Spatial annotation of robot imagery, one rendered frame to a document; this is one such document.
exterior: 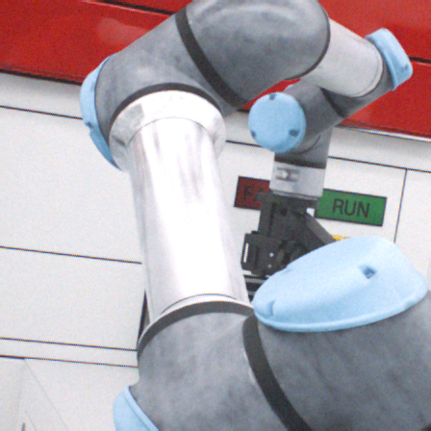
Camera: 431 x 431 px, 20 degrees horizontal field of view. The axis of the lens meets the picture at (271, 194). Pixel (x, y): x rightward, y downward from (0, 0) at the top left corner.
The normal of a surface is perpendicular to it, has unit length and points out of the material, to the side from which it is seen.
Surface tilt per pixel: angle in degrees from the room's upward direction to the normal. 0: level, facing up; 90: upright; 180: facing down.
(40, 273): 90
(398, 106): 90
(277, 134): 90
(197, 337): 45
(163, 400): 65
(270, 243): 90
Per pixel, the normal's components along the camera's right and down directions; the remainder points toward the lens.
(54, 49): 0.33, 0.10
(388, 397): -0.05, 0.24
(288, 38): 0.71, 0.13
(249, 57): 0.36, 0.30
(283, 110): -0.32, 0.00
